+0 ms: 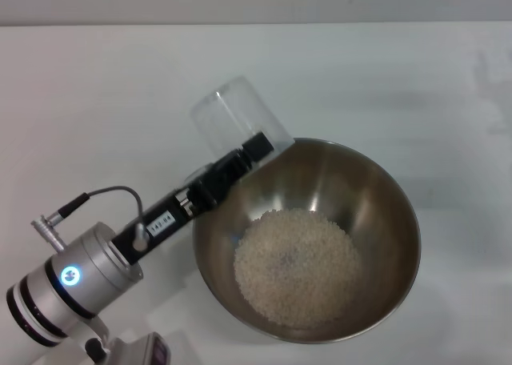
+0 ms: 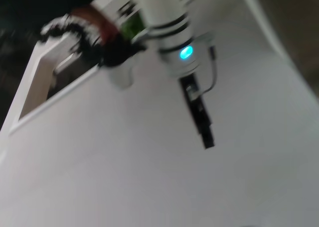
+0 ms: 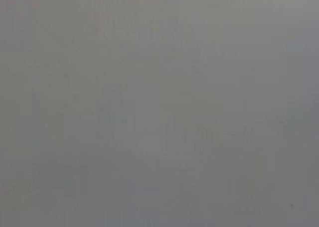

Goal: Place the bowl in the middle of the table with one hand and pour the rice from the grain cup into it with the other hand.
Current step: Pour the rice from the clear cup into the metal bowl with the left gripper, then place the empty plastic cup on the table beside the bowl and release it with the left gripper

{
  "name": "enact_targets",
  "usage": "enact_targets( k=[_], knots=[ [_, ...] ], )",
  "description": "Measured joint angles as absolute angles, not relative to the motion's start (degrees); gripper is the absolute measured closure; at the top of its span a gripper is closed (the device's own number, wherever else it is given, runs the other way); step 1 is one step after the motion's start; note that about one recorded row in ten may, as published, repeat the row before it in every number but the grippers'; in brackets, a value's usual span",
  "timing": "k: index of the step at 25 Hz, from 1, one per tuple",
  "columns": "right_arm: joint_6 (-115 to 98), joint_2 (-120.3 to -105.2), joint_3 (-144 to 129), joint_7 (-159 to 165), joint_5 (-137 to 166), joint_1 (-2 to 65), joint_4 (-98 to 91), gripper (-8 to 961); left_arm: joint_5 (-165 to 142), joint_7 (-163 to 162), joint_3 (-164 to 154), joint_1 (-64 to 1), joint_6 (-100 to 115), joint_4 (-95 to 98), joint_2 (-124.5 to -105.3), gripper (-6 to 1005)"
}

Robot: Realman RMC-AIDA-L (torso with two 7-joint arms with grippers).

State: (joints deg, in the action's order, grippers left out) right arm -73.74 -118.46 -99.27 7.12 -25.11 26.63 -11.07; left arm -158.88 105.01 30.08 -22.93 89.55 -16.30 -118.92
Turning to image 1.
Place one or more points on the stainless steel mixing bowl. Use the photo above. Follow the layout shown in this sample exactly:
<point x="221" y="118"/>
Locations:
<point x="380" y="205"/>

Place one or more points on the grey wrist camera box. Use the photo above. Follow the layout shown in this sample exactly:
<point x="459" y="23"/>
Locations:
<point x="160" y="349"/>

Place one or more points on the clear plastic measuring cup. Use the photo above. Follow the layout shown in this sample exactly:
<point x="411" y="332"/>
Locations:
<point x="232" y="113"/>

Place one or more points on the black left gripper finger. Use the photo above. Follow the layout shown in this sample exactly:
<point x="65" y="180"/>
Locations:
<point x="228" y="173"/>

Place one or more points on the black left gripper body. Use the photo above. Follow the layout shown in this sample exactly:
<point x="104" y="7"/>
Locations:
<point x="160" y="225"/>

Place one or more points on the white rice grains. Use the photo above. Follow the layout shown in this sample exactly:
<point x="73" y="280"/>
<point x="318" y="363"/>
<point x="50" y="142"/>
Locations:
<point x="300" y="269"/>

